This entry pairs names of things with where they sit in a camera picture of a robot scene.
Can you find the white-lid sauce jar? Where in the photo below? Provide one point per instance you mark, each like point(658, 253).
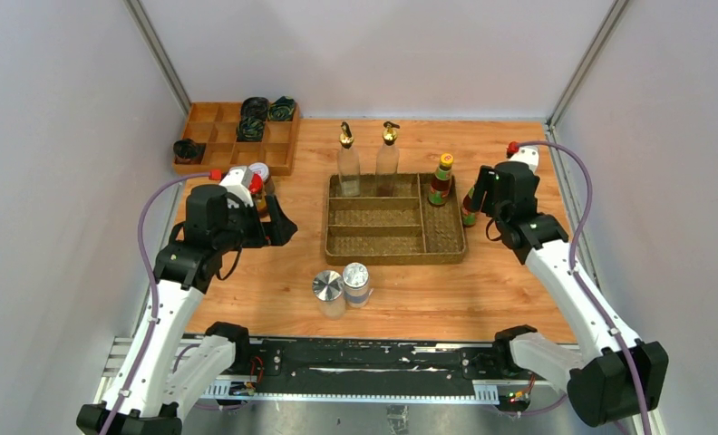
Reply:
point(263, 171)

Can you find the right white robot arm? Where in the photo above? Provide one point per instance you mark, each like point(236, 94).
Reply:
point(613, 374)

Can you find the brownish glass oil bottle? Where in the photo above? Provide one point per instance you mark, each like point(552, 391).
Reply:
point(387, 161)

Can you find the clear oil bottle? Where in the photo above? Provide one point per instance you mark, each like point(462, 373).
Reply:
point(349, 170)

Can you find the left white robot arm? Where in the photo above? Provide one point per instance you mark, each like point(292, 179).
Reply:
point(152, 394)

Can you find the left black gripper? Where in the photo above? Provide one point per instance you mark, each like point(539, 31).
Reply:
point(279, 231)

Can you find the dark coiled item middle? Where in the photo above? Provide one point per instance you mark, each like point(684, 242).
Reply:
point(250, 129)

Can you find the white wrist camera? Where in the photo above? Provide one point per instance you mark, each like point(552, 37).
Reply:
point(528, 155)
point(236, 183)

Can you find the woven wicker divided tray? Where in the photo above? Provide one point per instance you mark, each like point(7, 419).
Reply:
point(401, 230)

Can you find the left silver-lid spice jar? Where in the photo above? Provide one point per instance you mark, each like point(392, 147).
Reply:
point(328, 289)

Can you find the wooden compartment tray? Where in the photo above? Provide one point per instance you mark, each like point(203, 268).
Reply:
point(214, 126)

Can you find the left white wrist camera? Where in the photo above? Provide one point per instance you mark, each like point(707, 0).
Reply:
point(236, 183)

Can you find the black coiled item top-middle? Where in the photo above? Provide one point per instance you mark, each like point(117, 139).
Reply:
point(255, 108)

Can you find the yellow-cap sauce bottle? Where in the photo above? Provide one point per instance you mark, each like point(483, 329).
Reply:
point(469, 216)
point(440, 186)

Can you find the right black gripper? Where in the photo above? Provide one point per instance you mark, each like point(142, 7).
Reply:
point(486, 183)

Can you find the black coiled item outside tray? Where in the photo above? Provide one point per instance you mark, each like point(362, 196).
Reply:
point(188, 151)

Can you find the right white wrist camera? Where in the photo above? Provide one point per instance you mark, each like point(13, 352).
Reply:
point(528, 155)

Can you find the red-lid sauce jar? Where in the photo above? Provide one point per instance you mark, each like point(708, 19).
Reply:
point(257, 191)

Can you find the green coiled item top-right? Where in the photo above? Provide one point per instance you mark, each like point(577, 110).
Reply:
point(282, 109)

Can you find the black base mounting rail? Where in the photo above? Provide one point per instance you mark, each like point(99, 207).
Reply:
point(374, 370)

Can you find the right silver-lid spice jar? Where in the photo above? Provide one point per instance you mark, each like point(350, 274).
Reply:
point(357, 289)

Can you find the silver-lid spice jar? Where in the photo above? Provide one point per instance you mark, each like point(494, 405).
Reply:
point(357, 289)
point(328, 289)

